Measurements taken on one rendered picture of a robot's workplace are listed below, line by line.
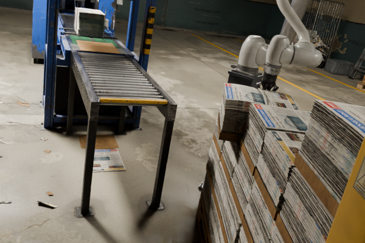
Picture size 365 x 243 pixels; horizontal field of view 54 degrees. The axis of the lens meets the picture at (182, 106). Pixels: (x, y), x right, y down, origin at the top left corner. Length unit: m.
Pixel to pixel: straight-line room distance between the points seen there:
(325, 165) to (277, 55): 1.03
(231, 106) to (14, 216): 1.54
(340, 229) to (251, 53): 2.05
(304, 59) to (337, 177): 1.10
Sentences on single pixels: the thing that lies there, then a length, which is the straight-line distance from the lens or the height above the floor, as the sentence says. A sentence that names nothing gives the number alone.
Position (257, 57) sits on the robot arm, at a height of 1.14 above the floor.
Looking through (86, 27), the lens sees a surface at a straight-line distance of 4.17.
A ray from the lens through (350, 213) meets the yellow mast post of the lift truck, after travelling 0.58.
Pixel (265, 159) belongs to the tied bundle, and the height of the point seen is 0.95.
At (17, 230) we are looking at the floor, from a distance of 2.46.
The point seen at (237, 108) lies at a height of 1.01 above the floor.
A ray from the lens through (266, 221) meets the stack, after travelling 1.40.
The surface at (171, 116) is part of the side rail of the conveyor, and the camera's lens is 2.33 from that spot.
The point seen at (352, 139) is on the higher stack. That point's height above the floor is 1.27.
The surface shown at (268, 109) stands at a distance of 1.67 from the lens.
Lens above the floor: 1.55
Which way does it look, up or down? 19 degrees down
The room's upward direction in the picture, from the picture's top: 10 degrees clockwise
